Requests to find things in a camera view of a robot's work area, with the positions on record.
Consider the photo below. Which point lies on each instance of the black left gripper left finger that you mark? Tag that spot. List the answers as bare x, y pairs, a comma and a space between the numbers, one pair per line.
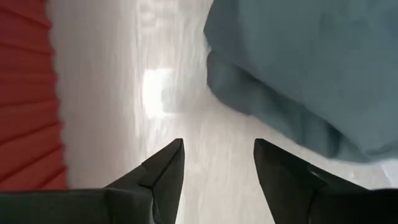
168, 174

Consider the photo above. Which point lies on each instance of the red plastic laundry bin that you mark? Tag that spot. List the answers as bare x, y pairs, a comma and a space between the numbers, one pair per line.
28, 93

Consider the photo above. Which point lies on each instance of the grey-green trousers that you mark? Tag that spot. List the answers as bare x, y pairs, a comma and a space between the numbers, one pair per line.
311, 62

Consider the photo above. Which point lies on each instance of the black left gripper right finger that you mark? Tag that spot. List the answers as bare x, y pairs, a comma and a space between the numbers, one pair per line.
280, 180

